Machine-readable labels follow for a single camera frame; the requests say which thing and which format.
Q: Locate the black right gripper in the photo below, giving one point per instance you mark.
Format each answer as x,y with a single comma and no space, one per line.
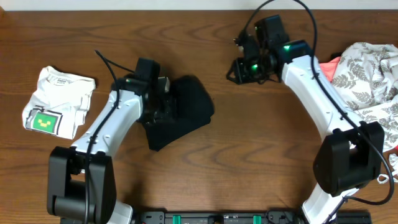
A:
240,75

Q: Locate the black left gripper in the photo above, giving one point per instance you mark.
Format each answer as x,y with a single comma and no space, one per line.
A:
170,112

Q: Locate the black t-shirt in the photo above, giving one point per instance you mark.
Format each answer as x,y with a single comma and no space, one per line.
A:
189,108

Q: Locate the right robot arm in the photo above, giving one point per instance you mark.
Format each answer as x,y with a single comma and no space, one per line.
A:
350,155

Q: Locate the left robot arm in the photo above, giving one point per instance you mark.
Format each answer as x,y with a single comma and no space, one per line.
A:
81,182

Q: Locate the coral pink garment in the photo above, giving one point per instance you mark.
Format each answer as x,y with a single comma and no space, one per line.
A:
329,68

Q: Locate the folded white pixel-print t-shirt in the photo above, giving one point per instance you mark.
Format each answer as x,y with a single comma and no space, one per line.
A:
60,103

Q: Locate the white fern-print garment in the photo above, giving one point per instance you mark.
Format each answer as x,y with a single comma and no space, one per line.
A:
366,79

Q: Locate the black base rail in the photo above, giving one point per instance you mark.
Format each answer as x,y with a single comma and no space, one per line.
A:
269,217

